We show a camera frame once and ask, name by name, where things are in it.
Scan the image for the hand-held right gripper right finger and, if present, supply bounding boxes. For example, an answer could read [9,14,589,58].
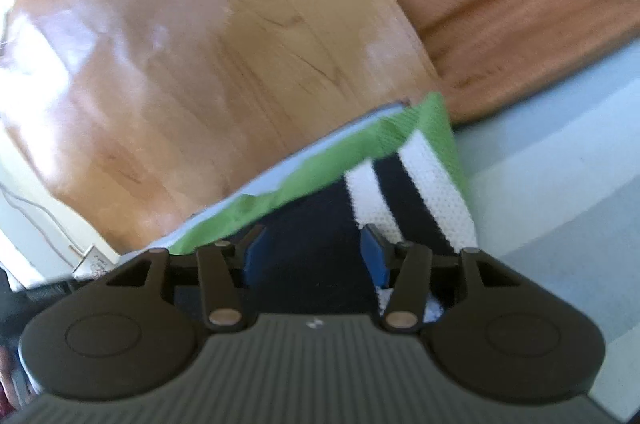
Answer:
[360,224,526,335]

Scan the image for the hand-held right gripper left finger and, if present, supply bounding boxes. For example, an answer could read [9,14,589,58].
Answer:
[102,224,267,333]

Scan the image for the navy green white striped sweater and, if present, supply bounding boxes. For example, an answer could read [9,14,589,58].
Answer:
[167,92,481,321]

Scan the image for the white enamel mug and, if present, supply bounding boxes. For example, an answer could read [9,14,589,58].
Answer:
[72,244,122,281]

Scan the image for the grey striped bed sheet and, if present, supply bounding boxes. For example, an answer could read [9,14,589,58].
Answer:
[447,48,640,424]

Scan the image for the wooden headboard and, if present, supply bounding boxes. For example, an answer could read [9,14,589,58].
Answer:
[0,0,446,257]

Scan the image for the brown cushion mat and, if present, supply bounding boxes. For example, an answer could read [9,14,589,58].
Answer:
[320,0,640,125]

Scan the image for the thin grey cable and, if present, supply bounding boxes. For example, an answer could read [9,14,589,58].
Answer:
[0,184,87,255]

